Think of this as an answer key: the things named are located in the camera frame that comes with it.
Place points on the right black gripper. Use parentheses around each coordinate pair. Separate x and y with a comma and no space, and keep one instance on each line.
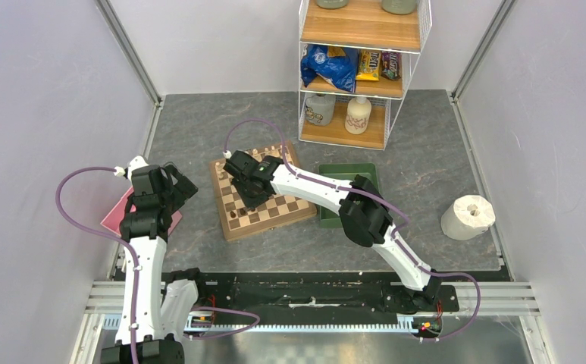
(249,202)

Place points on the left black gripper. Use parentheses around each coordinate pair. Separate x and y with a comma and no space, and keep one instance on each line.
(182,189)

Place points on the wooden chess board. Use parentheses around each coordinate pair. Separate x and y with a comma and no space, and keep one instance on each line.
(278,211)

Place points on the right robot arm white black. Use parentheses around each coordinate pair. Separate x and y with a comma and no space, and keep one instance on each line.
(364,214)

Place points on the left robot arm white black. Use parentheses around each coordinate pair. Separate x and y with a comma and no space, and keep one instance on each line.
(154,312)

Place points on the pink box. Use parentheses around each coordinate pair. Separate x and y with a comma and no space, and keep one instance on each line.
(113,219)

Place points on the green tray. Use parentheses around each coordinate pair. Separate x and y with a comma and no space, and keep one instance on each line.
(344,171)

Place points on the clear patterned jug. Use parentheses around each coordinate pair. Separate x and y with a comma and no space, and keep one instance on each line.
(319,109)

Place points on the cream patterned bottle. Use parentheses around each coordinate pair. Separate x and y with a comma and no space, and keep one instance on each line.
(357,115)

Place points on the blue snack bag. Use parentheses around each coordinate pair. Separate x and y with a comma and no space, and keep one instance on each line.
(337,65)

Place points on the yellow candy bag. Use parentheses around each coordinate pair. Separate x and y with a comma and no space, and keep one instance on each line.
(368,66)

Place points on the brown candy bag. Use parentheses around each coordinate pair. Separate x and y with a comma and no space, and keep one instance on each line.
(391,65)

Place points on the green glass jar left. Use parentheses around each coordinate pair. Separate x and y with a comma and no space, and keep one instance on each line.
(331,4)

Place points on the green glass jar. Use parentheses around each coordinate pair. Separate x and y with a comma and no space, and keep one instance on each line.
(399,7)
(331,4)

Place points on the white paper roll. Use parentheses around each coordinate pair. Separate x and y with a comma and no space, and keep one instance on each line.
(467,217)

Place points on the green glass jar right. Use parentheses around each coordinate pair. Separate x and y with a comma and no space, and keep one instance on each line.
(399,7)

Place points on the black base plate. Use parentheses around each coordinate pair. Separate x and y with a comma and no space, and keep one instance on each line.
(374,290)

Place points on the aluminium rail frame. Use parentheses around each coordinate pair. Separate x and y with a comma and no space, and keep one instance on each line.
(462,300)

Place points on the wire shelf with wood boards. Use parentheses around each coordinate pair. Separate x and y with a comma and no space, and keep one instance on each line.
(362,25)

